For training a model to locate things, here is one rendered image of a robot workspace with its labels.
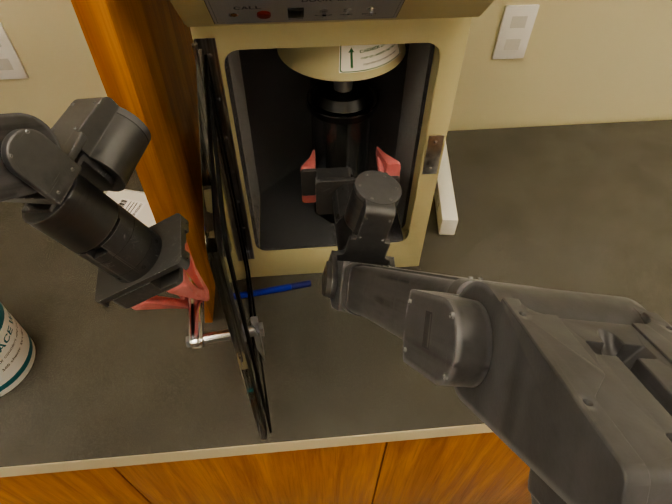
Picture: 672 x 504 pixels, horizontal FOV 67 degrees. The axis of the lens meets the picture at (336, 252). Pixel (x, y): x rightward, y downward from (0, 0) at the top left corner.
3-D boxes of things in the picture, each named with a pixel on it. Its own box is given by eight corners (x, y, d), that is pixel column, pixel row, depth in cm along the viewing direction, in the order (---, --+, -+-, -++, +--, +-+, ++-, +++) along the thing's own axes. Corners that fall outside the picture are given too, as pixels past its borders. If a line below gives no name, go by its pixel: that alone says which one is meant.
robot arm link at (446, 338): (449, 417, 21) (673, 430, 23) (463, 280, 21) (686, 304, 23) (313, 303, 63) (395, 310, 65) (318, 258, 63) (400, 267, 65)
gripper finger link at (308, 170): (298, 135, 74) (301, 179, 68) (346, 133, 75) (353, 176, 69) (300, 170, 80) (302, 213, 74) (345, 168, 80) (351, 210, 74)
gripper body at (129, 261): (112, 260, 54) (55, 223, 48) (191, 221, 52) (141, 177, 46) (108, 311, 50) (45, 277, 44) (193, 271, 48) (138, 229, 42)
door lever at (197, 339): (234, 280, 60) (231, 266, 58) (240, 350, 54) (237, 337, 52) (188, 287, 59) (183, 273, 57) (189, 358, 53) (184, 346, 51)
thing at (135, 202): (113, 200, 103) (107, 185, 100) (187, 211, 101) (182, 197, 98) (83, 243, 96) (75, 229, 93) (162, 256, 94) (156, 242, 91)
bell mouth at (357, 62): (276, 19, 75) (272, -20, 70) (393, 15, 76) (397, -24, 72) (278, 85, 63) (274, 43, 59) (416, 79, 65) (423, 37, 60)
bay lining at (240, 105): (257, 156, 101) (230, -34, 74) (385, 150, 103) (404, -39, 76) (256, 249, 85) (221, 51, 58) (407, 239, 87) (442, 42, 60)
